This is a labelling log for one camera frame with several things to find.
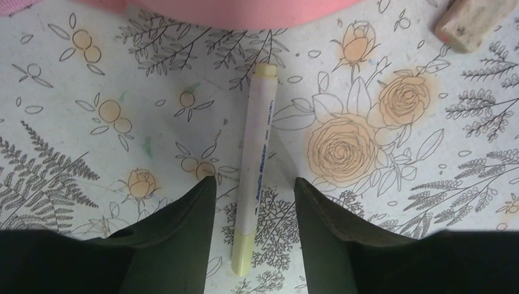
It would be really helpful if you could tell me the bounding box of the floral table mat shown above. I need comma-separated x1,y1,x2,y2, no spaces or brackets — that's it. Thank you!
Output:
1,1,518,293

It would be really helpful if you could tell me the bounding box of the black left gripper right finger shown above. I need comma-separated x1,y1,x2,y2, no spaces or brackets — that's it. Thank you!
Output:
294,178,518,293

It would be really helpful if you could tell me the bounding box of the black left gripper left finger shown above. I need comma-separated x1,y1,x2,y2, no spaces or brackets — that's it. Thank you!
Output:
1,176,217,293

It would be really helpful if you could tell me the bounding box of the pale yellow marker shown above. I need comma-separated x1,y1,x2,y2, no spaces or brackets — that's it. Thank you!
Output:
231,63,278,276

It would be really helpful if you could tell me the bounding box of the beige eraser block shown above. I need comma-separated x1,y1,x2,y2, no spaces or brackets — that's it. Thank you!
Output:
433,0,518,54

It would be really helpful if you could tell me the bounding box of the pink student backpack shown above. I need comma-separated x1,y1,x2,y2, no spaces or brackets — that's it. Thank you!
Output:
0,0,362,31

